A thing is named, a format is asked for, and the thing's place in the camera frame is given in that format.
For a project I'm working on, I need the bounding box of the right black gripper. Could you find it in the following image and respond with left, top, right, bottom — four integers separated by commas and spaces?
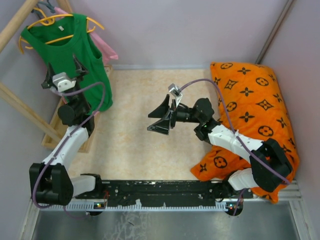
147, 94, 202, 135

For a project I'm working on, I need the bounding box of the green tank top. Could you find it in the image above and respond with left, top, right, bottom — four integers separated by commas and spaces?
27, 26, 113, 112

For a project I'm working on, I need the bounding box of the yellow clothes hanger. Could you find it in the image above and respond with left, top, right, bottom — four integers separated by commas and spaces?
18, 13, 105, 54

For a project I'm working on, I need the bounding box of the orange patterned pillowcase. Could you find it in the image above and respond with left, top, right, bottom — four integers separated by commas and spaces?
190, 62, 300, 204

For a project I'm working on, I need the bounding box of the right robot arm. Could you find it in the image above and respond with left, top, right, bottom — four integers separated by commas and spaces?
147, 95, 293, 198

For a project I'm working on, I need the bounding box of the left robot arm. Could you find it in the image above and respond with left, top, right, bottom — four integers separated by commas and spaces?
29, 55, 106, 209

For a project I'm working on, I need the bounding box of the pink shirt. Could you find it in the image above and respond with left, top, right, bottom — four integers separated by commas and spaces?
54, 6, 119, 65

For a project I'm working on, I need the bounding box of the teal clothes hanger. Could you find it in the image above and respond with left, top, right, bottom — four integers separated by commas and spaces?
38, 0, 56, 14

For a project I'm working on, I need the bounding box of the wooden clothes rack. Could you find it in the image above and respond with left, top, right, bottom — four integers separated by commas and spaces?
0, 0, 114, 154

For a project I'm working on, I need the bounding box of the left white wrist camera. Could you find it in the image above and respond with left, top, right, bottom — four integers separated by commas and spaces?
52, 72, 76, 93

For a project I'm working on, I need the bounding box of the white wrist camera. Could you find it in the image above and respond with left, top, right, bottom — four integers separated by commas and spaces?
52, 72, 76, 93
168, 83, 183, 106

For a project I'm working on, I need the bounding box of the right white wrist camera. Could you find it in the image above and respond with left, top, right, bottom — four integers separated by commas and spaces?
168, 83, 183, 106

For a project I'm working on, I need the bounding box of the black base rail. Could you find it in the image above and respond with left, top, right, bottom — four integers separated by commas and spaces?
48, 180, 254, 216

